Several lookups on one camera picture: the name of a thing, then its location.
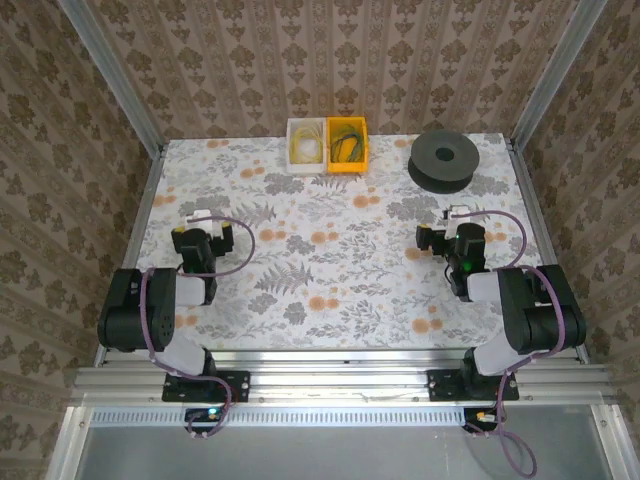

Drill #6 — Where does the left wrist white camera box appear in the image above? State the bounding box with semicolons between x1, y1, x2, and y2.
184;209;227;239

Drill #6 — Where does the black cable spool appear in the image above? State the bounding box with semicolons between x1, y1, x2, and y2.
407;130;481;195

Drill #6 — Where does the yellow plastic bin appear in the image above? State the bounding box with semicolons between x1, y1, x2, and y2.
325;116;370;176

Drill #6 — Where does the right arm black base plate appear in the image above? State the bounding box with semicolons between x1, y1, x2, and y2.
427;368;520;403

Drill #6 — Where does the white plastic bin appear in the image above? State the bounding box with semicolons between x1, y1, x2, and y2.
285;117;330;175

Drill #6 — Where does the slotted grey cable duct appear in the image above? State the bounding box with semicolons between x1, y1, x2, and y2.
89;407;469;429

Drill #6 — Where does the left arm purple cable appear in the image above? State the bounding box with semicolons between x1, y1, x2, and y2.
139;214;257;441

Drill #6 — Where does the small black controller board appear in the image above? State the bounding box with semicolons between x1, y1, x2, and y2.
184;407;227;434
462;407;506;434

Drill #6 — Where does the thin dark cable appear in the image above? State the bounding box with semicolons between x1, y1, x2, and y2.
329;130;354;163

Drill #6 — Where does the grey metal panel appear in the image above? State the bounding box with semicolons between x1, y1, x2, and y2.
47;405;640;480

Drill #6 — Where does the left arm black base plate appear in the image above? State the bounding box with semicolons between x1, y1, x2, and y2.
162;370;251;404

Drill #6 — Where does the thin green cable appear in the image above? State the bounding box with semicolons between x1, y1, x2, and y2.
330;126;366;164

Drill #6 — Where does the aluminium table side rail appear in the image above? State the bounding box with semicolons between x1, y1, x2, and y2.
93;143;167;369
504;135;592;365

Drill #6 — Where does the aluminium frame post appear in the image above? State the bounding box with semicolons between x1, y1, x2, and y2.
55;0;167;154
509;0;609;151

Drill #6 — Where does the aluminium mounting rail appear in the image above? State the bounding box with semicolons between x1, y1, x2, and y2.
69;349;619;407

